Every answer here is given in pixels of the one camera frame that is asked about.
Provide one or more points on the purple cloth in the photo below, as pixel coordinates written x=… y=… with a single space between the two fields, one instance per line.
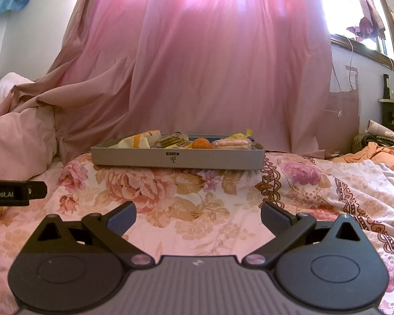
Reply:
x=367 y=28

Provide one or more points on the yellow bread packet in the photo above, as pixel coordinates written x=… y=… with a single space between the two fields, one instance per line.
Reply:
x=134 y=141

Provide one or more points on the wooden window frame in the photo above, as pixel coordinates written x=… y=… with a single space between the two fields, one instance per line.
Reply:
x=358 y=44

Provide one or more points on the small yellow snack packet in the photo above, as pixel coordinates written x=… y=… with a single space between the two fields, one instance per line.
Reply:
x=183 y=144

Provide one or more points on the round pink wafer packet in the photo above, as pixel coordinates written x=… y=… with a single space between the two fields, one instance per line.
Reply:
x=231 y=144

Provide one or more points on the orange blanket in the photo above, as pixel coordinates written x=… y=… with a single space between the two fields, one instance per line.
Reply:
x=381 y=154

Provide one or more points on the orange round fruit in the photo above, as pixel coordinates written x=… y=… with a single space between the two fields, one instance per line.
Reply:
x=201 y=143

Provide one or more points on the yellow crumpled wrapper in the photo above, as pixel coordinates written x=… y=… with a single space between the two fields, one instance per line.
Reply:
x=236 y=135

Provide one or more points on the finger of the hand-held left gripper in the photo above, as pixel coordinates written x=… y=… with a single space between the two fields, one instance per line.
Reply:
x=38 y=190

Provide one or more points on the grey tray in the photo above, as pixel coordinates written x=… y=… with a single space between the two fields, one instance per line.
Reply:
x=134 y=157

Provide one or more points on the pink curtain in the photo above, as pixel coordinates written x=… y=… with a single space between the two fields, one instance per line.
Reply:
x=216 y=72

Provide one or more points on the floral bed sheet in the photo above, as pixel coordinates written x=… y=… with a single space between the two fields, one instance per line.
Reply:
x=315 y=187

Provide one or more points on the olive green bag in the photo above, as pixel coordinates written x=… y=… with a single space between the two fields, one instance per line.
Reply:
x=359 y=142

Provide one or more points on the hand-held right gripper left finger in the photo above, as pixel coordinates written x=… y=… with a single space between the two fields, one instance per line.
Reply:
x=123 y=219

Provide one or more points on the pink duvet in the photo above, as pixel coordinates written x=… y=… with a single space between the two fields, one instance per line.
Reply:
x=19 y=137

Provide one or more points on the black bracket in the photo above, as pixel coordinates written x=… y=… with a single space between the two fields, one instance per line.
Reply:
x=386 y=87

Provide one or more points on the clear green snack packet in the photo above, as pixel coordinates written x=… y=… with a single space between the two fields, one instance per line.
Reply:
x=170 y=138

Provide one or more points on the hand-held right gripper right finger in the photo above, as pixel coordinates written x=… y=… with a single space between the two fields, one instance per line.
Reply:
x=275 y=218

